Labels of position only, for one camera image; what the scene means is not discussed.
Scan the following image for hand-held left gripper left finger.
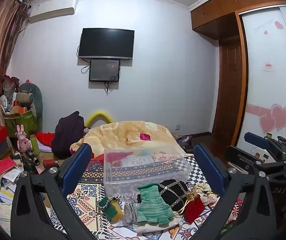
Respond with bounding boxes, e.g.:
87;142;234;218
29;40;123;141
10;142;101;240

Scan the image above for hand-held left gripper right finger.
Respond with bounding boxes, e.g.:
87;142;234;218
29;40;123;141
193;143;277;240

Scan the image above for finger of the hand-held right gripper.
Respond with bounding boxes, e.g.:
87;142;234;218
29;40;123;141
244;132;286;163
226;145;286;178

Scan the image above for floral scrunchie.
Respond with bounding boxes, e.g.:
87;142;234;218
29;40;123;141
195;183;220;205

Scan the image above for black pouch with chain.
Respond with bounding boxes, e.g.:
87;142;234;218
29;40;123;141
137;179;195;212

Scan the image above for red drawstring pouch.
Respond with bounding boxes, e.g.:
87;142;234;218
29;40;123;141
184;194;206;225

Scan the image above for yellow green sponge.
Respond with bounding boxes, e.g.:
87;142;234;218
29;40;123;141
99;196;124;223

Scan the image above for clear plastic storage box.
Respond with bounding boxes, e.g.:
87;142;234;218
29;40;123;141
104;145;193;197

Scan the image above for green knitted glove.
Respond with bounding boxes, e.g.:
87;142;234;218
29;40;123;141
136;183;175;227

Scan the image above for grey knitted cloth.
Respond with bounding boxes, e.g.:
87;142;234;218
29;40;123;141
122;202;141;227

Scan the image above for white drawstring pouch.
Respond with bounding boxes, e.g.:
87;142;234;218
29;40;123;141
136;215;183;233

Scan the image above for red cylinder can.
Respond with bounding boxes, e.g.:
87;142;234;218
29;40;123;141
42;159;60;169

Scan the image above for dark purple jacket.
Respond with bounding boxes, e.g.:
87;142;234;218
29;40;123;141
51;111;86;159

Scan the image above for patterned bedsheet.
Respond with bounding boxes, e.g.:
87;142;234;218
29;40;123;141
45;155;246;240

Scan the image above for bag on floor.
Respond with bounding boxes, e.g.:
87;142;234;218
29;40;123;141
174;134;193;153

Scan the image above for red cloth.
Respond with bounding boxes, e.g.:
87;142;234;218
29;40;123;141
35;132;56;147

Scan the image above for black flashlight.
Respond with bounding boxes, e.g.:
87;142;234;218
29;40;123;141
25;149;41;165

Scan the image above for green bottle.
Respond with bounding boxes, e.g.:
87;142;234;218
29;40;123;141
30;134;41;157

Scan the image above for white heart-printed wardrobe door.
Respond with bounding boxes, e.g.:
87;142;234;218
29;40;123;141
235;5;286;153

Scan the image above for wooden room door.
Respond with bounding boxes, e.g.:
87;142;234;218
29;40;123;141
212;39;243;144

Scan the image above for yellow fleece blanket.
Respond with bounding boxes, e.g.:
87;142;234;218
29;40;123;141
69;120;187;160

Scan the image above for yellow foam tube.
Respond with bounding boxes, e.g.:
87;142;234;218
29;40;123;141
84;110;115;128

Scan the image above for pink rabbit toy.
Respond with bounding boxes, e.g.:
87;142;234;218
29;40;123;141
16;124;32;155

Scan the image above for green basket of clutter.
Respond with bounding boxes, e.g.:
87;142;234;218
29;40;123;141
3;109;40;138

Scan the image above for red book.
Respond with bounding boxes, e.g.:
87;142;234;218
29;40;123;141
0;157;17;177

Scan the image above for pile of papers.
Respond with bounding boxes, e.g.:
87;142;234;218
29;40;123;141
0;165;31;230

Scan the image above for small white fan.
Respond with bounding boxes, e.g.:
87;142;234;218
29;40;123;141
0;95;11;110

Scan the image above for wooden overhead cabinet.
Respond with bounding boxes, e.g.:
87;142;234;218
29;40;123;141
190;0;286;40

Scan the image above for white air conditioner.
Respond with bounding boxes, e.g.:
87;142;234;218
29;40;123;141
28;0;78;23

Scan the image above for black monitor cable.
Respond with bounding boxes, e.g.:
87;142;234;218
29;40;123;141
104;81;114;96

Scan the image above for small black wall monitor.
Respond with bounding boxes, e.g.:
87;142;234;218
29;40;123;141
89;59;121;82

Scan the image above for black wall television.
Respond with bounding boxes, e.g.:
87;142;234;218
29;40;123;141
78;28;135;60

